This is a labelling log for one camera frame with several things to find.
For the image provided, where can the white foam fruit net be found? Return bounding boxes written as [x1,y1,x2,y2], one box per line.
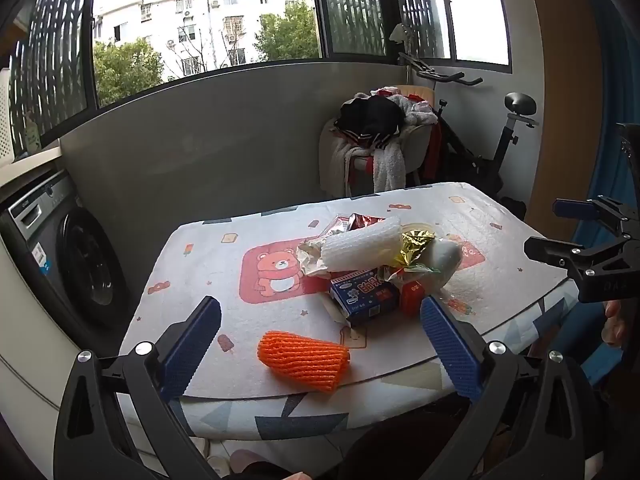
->
[320,215,404,274]

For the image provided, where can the black garment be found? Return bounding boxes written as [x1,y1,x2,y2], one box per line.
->
[335,94,405,137]

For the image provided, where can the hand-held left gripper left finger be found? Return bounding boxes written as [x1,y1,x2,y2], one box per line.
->
[52,296,223,480]

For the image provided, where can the blue curtain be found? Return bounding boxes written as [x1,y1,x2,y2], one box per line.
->
[570,0,640,388]

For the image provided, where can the white apartment building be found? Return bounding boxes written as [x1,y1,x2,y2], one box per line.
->
[94,0,312,82]

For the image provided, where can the orange foam fruit net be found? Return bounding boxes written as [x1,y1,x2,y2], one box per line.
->
[257,330,351,394]

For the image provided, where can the black framed window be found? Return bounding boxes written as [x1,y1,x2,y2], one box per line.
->
[7,0,513,161]

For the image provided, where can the person's right hand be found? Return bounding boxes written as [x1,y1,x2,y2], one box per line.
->
[602,300,629,346]

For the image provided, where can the geometric patterned tablecloth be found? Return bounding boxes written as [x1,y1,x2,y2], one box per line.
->
[114,277,592,442]

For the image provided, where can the bear printed table mat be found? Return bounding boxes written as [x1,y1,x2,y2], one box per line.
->
[119,182,567,402]

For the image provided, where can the grey washing machine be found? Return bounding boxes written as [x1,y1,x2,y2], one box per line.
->
[0,169,132,343]

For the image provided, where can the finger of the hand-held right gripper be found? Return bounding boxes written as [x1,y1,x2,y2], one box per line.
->
[524,236,640,281]
[552,196,634,226]

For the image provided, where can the blue cardboard box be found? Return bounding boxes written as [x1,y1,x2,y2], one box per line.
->
[328,269,401,327]

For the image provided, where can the white shade floor lamp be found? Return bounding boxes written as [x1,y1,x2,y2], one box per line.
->
[389,23,417,87]

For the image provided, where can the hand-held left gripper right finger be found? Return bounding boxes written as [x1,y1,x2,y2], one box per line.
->
[420,296,602,480]

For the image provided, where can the beige paper wrapper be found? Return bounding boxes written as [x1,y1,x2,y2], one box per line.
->
[296,239,332,279]

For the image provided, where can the red foil snack wrapper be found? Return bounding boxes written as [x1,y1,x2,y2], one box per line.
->
[346,212,386,234]

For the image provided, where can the black exercise bike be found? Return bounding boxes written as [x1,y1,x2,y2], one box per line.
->
[399,52,540,198]

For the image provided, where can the gold foil wrapper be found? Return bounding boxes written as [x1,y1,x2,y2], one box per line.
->
[392,227,436,269]

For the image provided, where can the white plastic bag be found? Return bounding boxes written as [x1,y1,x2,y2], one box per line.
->
[415,237,464,297]

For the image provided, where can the red cardboard box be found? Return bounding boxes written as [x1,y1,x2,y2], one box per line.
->
[399,280,426,317]

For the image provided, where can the white fluffy garment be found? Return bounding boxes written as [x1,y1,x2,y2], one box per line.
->
[371,135,407,192]

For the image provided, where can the wooden door panel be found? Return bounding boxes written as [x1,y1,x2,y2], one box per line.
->
[521,0,602,243]

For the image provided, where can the pink slipper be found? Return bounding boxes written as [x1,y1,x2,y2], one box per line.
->
[207,447,262,475]

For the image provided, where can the white chair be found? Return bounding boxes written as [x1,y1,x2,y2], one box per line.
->
[319,116,437,198]

